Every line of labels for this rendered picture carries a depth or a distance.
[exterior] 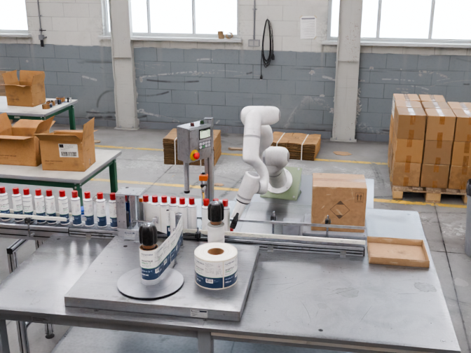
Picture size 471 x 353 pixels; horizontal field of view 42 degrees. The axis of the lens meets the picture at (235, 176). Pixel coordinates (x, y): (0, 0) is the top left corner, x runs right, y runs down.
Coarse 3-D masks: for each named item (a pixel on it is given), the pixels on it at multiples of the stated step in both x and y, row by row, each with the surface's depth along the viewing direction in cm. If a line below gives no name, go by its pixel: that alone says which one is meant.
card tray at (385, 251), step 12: (372, 240) 340; (384, 240) 339; (396, 240) 337; (408, 240) 336; (420, 240) 335; (372, 252) 328; (384, 252) 328; (396, 252) 328; (408, 252) 328; (420, 252) 328; (384, 264) 315; (396, 264) 314; (408, 264) 313; (420, 264) 312
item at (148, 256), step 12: (144, 228) 274; (156, 228) 278; (144, 240) 276; (156, 240) 279; (144, 252) 277; (156, 252) 279; (144, 264) 279; (156, 264) 281; (144, 276) 281; (156, 276) 283
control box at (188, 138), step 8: (184, 128) 324; (192, 128) 324; (200, 128) 328; (184, 136) 325; (192, 136) 325; (184, 144) 327; (192, 144) 326; (184, 152) 328; (192, 152) 327; (200, 152) 332; (208, 152) 336; (184, 160) 330; (192, 160) 329
